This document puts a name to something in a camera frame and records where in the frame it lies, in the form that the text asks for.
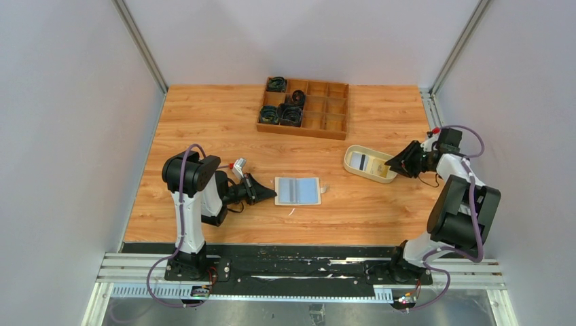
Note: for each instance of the aluminium frame rail front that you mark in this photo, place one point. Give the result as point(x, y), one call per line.
point(317, 280)

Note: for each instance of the white card with stripe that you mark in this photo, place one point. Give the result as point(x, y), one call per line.
point(359, 161)

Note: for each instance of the black coiled belt top-left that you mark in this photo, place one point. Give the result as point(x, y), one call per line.
point(276, 84)

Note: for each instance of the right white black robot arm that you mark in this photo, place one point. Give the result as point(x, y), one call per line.
point(463, 213)

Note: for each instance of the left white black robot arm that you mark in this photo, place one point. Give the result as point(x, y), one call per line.
point(202, 192)

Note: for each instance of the wooden compartment tray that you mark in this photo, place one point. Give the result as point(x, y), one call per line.
point(325, 111)

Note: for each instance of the aluminium corner post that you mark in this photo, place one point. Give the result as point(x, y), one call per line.
point(131, 25)
point(460, 44)

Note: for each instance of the left aluminium corner post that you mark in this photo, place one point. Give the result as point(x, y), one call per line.
point(131, 25)

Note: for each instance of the right aluminium corner post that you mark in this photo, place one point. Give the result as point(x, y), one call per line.
point(460, 44)

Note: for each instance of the white leather card holder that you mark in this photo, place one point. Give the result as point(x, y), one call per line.
point(291, 191)

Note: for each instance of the dark coiled belt bottom-left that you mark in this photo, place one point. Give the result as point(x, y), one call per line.
point(268, 114)

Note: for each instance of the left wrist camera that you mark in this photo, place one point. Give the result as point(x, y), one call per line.
point(237, 168)

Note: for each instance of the black coiled belt middle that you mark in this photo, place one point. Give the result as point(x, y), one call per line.
point(298, 97)

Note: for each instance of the beige plate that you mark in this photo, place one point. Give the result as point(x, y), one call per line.
point(372, 154)

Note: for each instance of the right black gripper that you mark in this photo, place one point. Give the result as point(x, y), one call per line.
point(415, 156)

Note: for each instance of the yellow beige card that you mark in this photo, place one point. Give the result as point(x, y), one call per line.
point(379, 168)

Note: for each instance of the black coiled belt bottom-middle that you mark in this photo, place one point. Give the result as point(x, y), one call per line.
point(290, 115)

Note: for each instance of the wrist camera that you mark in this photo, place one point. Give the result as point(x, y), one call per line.
point(432, 138)
point(237, 168)

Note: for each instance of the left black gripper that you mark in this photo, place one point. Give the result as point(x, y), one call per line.
point(248, 189)

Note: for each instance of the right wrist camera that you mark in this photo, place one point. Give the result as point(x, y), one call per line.
point(432, 138)

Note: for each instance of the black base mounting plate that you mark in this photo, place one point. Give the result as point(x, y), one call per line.
point(228, 252)

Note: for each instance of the right side aluminium rail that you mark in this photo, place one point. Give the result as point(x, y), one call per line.
point(434, 112)

